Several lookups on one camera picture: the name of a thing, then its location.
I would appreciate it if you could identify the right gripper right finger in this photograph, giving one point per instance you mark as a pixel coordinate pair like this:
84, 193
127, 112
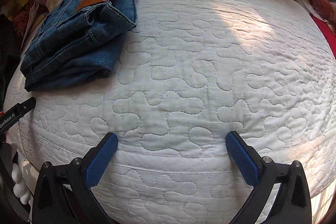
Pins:
292, 203

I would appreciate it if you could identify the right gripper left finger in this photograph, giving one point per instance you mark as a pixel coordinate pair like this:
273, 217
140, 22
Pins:
63, 192

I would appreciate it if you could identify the blue denim jeans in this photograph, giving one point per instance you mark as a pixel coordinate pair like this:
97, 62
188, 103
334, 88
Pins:
78, 42

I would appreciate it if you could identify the white gloved hand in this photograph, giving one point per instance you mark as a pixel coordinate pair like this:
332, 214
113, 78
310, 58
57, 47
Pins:
20, 189

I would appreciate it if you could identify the white quilted mattress cover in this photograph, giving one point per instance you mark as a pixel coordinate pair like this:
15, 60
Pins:
189, 73

